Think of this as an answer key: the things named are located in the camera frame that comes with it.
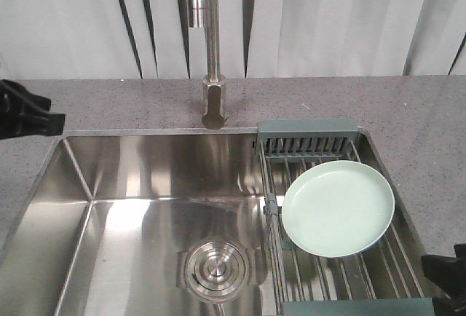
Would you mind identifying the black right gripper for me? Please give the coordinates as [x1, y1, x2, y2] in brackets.
[421, 243, 465, 315]

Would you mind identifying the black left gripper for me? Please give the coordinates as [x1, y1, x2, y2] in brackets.
[1, 79, 66, 139]

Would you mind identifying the mint green round plate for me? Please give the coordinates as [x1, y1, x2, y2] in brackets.
[282, 160, 395, 258]

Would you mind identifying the teal and steel dish rack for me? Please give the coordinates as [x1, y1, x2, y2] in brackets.
[255, 119, 441, 315]

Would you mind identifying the white pleated curtain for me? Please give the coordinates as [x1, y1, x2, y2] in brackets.
[1, 0, 465, 79]

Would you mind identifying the stainless steel sink basin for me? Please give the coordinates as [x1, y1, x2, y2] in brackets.
[0, 127, 448, 316]

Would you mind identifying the stainless steel faucet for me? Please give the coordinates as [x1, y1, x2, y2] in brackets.
[187, 0, 227, 130]

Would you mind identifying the round steel sink drain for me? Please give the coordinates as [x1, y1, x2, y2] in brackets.
[177, 236, 252, 304]

